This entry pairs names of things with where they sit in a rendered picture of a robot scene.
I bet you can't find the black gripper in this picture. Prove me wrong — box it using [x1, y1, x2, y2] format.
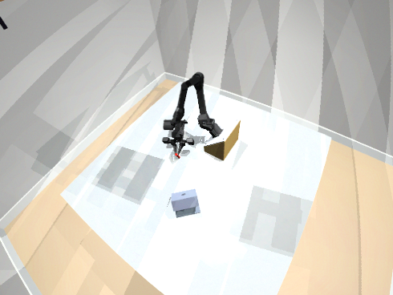
[162, 136, 194, 155]

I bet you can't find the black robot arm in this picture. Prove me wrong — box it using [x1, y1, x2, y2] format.
[162, 72, 224, 138]

